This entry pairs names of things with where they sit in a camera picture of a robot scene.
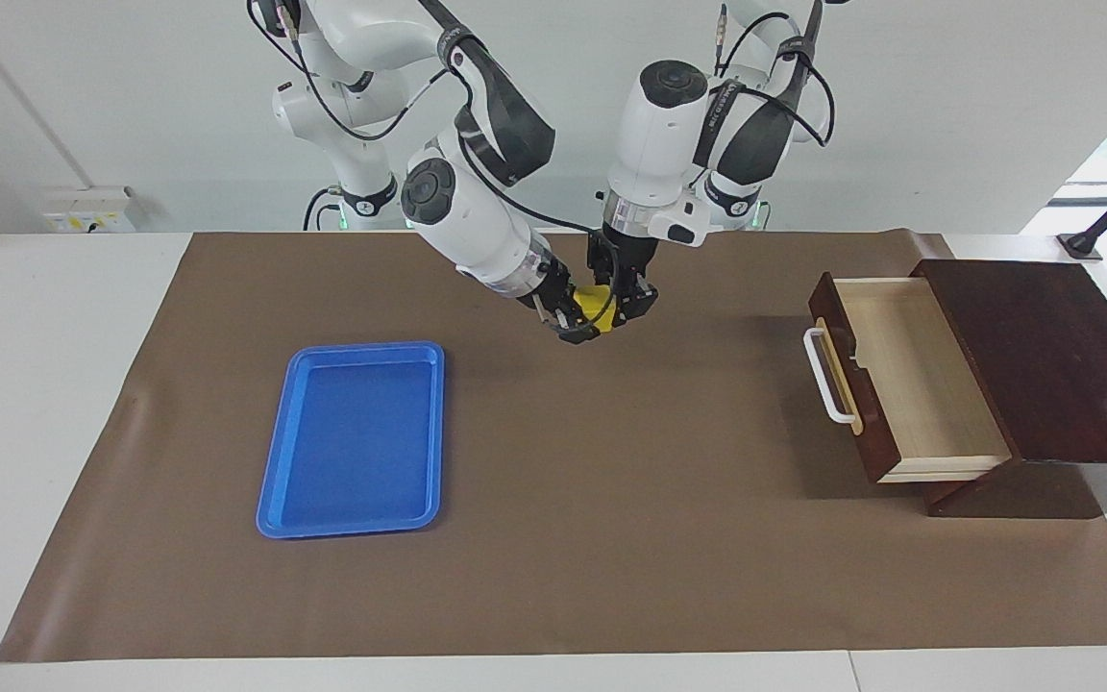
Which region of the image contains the white wall power socket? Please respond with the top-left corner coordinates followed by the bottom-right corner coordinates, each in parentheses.
top-left (40, 186), bottom-right (136, 235)

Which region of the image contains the dark wooden drawer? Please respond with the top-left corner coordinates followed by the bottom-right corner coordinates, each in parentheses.
top-left (807, 271), bottom-right (1014, 485)

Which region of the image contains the white drawer handle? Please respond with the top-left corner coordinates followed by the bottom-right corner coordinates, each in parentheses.
top-left (802, 326), bottom-right (858, 426)

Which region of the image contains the blue plastic tray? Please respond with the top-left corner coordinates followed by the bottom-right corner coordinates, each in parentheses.
top-left (256, 340), bottom-right (446, 540)

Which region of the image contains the dark wooden cabinet box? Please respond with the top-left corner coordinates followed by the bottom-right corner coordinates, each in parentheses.
top-left (909, 258), bottom-right (1107, 521)

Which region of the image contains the brown paper table mat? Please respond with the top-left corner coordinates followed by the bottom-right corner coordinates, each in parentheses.
top-left (0, 229), bottom-right (1107, 664)

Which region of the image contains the beige handle backplate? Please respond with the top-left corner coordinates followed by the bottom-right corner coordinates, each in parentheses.
top-left (814, 316), bottom-right (866, 437)

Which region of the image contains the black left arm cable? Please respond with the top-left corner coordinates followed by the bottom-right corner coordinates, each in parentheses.
top-left (711, 0), bottom-right (839, 151)

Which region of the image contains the yellow cube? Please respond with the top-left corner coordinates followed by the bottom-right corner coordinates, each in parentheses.
top-left (577, 284), bottom-right (618, 334)

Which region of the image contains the black base power cable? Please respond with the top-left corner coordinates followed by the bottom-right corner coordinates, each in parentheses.
top-left (302, 185), bottom-right (345, 232)

